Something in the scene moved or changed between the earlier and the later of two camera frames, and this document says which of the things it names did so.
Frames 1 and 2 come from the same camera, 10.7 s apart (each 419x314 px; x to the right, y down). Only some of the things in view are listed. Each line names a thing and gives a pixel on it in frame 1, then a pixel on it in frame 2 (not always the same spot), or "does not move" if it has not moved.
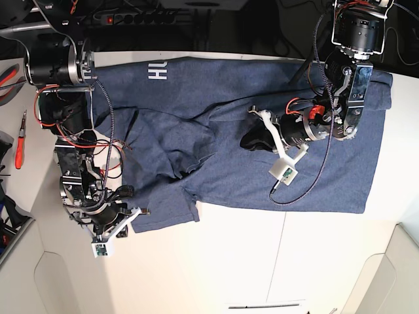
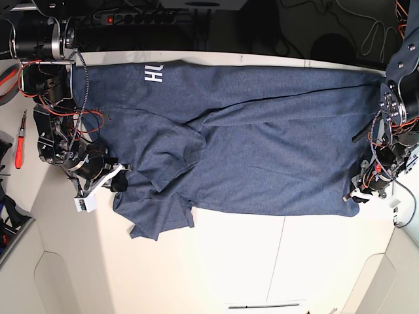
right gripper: x=258 y=137 to x=357 y=193
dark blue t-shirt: x=177 y=124 does not move
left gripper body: x=106 y=236 to x=116 y=174
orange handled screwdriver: x=19 y=156 does not move
